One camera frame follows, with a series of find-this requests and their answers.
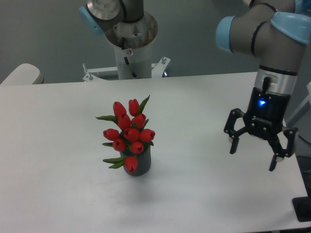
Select black box at table edge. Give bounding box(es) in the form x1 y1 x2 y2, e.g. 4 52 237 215
292 197 311 222

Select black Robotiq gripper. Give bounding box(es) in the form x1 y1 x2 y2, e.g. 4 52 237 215
223 86 299 172

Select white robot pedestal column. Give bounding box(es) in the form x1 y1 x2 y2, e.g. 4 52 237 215
114 46 152 80

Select white furniture at right edge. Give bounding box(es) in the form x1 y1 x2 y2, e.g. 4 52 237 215
286 83 311 127

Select beige chair backrest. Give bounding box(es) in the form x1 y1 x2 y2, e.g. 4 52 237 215
0 63 44 86

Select dark grey ribbed vase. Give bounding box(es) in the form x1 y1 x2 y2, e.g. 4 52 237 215
120 146 152 176

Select red tulip bouquet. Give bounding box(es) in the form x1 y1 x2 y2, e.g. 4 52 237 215
96 97 156 171

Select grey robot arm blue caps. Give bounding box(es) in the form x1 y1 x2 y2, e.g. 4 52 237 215
79 0 311 171

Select white metal base bracket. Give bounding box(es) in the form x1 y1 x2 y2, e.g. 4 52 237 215
82 56 171 82

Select black gripper cable connector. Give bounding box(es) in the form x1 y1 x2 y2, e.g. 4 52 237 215
262 76 271 94

